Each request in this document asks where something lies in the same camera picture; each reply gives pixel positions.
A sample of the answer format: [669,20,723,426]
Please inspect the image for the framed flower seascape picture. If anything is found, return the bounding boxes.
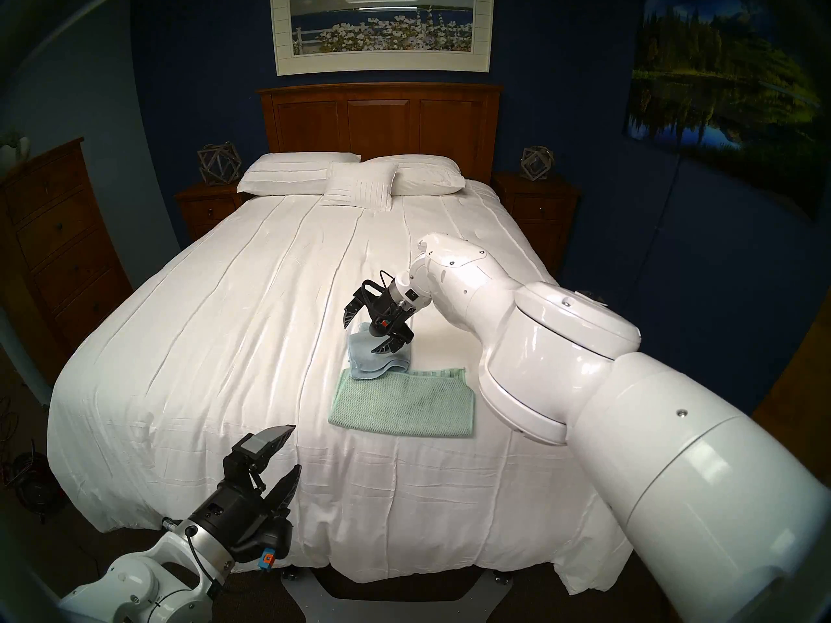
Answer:
[269,0,495,77]

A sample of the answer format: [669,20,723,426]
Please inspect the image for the white bed comforter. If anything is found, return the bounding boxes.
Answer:
[47,179,634,596]

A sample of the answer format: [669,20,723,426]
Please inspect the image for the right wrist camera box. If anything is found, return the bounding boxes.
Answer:
[371,304,406,338]

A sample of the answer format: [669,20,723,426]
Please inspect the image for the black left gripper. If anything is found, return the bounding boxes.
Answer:
[188,424,303,556]

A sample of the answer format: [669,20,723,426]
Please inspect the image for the forest lake poster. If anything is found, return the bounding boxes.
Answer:
[625,0,825,223]

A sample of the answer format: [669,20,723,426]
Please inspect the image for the large geometric wire ornament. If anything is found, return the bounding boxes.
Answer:
[197,141,243,186]

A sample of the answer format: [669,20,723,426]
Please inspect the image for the brown wooden dresser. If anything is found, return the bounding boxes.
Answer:
[0,137,134,385]

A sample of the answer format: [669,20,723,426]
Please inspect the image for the mint green hand towel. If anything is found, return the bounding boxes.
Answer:
[328,367,478,437]

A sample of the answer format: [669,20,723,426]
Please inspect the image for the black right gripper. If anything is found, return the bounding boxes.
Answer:
[342,279,416,356]

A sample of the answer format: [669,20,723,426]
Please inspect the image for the small square white pillow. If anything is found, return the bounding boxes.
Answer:
[321,162,400,211]

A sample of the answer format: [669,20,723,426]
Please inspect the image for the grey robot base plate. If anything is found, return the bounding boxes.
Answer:
[279,567,514,623]

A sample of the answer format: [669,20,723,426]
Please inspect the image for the light blue hand towel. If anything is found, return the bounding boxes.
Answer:
[347,323,413,381]

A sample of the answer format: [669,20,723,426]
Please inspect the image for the black floor device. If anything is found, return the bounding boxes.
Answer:
[10,450,66,519]

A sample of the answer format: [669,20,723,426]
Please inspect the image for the long white pillow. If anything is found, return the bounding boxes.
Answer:
[362,154,467,197]
[236,152,362,196]

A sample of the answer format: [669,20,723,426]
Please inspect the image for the thin black wall cable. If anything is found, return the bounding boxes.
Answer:
[641,158,682,272]

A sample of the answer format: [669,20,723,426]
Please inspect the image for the brown wooden nightstand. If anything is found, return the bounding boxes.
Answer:
[174,182,251,243]
[490,173,582,275]

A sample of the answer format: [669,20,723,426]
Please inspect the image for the small geometric wire ornament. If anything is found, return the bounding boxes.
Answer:
[521,146,554,181]

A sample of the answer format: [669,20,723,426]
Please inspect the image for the brown wooden headboard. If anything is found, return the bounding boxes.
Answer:
[256,83,504,184]

